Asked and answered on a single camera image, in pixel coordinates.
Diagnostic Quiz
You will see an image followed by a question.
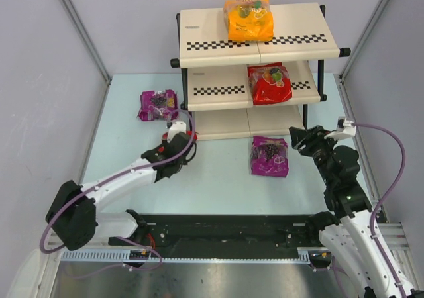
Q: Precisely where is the beige three-tier shelf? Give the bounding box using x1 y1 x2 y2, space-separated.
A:
170 3 351 140

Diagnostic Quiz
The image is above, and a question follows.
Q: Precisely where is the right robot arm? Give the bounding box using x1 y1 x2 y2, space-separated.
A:
289 117 423 297

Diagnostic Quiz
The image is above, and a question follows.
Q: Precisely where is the grey cable duct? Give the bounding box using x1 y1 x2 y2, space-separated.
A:
60 244 329 264

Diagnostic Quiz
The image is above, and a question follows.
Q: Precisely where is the purple grape gummy bag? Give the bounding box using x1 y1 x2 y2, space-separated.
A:
250 136 289 178
138 89 178 122

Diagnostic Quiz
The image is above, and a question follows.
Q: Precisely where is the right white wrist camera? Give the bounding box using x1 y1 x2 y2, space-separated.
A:
324 117 356 141

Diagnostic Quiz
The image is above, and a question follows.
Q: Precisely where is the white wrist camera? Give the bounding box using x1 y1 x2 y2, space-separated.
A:
324 117 356 141
166 121 187 142

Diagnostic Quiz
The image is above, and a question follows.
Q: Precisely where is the orange mango gummy bag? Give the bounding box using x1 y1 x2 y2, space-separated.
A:
223 0 274 42

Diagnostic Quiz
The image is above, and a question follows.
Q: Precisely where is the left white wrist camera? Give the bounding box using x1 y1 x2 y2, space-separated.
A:
166 121 187 142

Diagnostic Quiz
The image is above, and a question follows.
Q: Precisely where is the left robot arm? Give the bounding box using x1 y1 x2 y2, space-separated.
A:
46 131 197 251

